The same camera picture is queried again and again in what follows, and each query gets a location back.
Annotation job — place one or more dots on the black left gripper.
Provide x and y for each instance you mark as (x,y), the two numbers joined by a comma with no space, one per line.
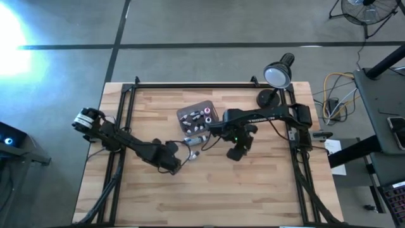
(166,158)

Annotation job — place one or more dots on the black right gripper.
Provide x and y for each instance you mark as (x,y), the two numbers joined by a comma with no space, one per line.
(243,134)

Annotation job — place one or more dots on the brown bottle white cap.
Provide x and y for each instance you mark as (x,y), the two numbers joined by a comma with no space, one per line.
(189,131)

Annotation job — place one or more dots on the small pink jar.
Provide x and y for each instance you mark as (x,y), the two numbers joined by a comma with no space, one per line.
(207,111)

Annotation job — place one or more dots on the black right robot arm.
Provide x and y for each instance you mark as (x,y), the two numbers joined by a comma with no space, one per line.
(269,115)

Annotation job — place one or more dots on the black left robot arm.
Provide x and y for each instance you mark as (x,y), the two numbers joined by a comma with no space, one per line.
(126,141)

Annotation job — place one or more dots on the grey translucent plastic container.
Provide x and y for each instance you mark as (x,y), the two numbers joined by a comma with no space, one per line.
(202,121)

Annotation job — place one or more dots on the black desk lamp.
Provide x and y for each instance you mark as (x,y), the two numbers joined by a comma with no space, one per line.
(278,76)

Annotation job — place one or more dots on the white paper sheet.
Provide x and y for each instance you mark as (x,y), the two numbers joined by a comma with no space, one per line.
(337,161)

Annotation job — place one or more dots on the black power adapter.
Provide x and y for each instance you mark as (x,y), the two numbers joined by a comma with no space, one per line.
(333,109)

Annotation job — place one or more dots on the black desk beam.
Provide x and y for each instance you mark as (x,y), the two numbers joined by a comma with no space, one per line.
(351,153)

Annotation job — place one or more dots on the small black floor object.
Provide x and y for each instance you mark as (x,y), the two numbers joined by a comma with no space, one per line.
(370,208)

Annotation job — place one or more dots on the grey side desk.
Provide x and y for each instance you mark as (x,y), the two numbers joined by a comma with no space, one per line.
(376,95)

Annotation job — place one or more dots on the black hex key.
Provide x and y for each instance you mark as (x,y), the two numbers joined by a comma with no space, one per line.
(389,113)

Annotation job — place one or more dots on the black box with blue light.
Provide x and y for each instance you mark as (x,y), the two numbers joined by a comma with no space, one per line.
(19,139)

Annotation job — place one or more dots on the black smartphone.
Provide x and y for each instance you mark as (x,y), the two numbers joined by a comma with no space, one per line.
(397,131)

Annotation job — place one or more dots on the backlit black keyboard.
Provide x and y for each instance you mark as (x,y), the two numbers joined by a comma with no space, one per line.
(395,202)

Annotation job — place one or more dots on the black pole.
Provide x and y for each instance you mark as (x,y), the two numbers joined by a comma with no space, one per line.
(386,63)

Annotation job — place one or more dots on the black floor fan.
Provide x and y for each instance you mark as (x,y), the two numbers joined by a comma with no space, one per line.
(368,12)

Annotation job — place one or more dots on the black aluminium table frame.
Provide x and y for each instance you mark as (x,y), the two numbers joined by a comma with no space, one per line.
(196,85)

